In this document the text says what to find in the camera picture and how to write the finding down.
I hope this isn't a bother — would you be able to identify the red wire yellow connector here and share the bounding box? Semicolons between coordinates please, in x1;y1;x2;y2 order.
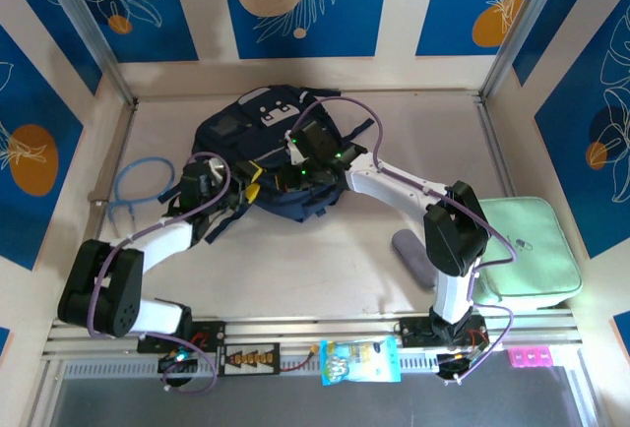
279;344;322;373

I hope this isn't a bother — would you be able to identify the light blue cable loop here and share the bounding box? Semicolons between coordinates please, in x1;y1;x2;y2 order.
106;155;176;229

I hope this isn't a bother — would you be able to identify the right aluminium frame post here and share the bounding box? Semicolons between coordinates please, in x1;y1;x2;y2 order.
480;0;567;99

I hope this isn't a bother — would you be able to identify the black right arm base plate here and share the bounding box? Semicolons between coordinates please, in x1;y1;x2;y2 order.
398;316;491;349

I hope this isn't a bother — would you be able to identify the aluminium frame post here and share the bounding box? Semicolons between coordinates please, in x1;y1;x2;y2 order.
36;0;138;106
480;0;567;99

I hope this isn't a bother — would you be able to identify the grey glasses case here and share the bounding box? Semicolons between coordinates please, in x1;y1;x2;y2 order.
391;229;439;290

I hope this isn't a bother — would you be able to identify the blue snack package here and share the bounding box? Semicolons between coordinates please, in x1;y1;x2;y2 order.
319;335;403;388

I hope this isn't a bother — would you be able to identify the pink pill box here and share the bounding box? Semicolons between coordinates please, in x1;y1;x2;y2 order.
508;346;553;368

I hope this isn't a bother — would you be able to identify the aluminium side rail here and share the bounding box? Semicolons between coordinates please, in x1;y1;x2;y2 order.
72;100;140;321
474;94;518;200

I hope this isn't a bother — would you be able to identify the slotted grey cable duct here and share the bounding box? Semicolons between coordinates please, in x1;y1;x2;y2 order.
61;351;585;380

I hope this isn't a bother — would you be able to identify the left aluminium side rail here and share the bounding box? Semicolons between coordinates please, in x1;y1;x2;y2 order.
72;100;140;321

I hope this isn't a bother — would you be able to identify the right aluminium side rail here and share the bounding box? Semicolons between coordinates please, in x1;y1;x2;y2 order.
474;94;518;200

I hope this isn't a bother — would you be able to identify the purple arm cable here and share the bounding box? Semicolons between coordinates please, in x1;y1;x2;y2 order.
87;151;232;397
292;96;518;384

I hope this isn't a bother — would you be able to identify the black power distribution board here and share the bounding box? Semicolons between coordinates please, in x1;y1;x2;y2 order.
215;341;282;378

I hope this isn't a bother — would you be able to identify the aluminium table edge rail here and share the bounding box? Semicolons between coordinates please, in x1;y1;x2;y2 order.
41;315;587;363

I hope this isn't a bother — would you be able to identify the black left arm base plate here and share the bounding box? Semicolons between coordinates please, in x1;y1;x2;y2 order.
136;321;227;354

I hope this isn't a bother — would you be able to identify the navy blue backpack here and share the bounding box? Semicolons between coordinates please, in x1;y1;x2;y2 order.
161;84;375;246

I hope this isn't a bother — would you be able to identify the mint green zip pouch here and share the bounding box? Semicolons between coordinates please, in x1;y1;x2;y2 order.
474;196;585;309

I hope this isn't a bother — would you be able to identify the grey metal sheet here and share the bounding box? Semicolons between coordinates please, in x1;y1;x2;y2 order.
46;376;599;427

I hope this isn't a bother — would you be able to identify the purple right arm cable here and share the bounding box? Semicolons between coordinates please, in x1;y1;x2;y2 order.
292;96;518;384

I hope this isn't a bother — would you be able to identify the left aluminium frame post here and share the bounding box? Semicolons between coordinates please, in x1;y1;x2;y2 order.
36;0;138;106

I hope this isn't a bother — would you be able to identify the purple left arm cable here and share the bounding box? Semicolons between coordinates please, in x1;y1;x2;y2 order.
87;151;232;397

